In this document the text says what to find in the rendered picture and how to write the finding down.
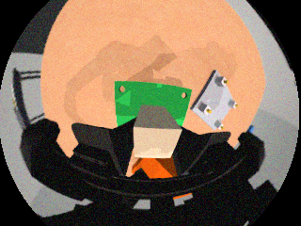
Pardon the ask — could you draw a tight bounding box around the green board with square handle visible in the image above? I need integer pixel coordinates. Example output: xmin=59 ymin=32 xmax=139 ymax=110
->
xmin=114 ymin=80 xmax=192 ymax=158

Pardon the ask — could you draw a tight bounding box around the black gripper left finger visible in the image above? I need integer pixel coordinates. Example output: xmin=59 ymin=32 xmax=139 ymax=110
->
xmin=71 ymin=118 xmax=136 ymax=176

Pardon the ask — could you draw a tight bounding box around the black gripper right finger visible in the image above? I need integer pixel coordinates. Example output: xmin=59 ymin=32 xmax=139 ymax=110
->
xmin=172 ymin=126 xmax=232 ymax=176

